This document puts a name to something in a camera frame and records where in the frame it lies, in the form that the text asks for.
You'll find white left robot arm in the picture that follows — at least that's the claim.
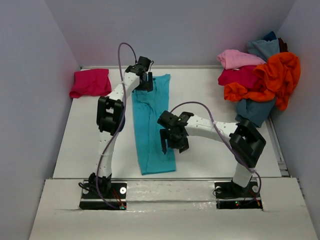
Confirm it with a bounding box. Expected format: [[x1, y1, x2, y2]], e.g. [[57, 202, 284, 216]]
[[88, 56, 153, 198]]

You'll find maroon t-shirt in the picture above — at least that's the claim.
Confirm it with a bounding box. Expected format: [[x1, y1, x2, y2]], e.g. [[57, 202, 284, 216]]
[[278, 38, 288, 53]]

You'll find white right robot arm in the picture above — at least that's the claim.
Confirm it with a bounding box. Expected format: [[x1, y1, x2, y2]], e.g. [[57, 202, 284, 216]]
[[157, 111, 266, 196]]

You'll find folded magenta t-shirt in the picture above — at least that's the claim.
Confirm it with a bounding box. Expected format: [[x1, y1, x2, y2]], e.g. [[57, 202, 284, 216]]
[[69, 68, 112, 99]]

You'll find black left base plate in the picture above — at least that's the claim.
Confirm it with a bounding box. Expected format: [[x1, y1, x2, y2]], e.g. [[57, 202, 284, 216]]
[[78, 180, 128, 211]]

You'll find pink t-shirt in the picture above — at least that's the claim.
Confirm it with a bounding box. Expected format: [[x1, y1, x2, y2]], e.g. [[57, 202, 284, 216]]
[[216, 49, 266, 70]]

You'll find slate blue t-shirt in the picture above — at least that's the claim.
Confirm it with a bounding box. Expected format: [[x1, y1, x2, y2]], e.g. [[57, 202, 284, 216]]
[[235, 98, 276, 128]]

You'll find turquoise t-shirt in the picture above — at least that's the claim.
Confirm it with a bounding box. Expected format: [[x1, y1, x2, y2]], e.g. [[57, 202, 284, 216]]
[[131, 74, 176, 175]]

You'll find orange t-shirt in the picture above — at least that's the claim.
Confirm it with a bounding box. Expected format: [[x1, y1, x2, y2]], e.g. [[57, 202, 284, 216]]
[[223, 52, 301, 111]]

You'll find grey-blue t-shirt at back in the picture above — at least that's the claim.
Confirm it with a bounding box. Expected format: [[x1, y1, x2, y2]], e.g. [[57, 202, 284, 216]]
[[246, 39, 280, 62]]

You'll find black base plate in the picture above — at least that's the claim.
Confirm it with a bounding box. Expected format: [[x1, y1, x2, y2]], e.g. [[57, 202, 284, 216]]
[[212, 181, 263, 210], [78, 180, 128, 211]]

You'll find dark blue t-shirt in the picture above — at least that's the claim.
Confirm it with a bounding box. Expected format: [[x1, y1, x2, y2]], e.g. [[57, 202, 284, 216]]
[[263, 31, 277, 42]]

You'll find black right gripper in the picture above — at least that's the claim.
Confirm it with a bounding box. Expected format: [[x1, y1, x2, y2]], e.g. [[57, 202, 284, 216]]
[[160, 127, 190, 153]]

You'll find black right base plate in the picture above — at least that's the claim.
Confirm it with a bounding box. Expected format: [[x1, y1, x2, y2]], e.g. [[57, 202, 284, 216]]
[[212, 181, 263, 210]]

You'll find magenta t-shirt in pile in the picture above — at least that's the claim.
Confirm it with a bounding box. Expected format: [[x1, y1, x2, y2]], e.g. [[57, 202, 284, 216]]
[[218, 65, 258, 88]]

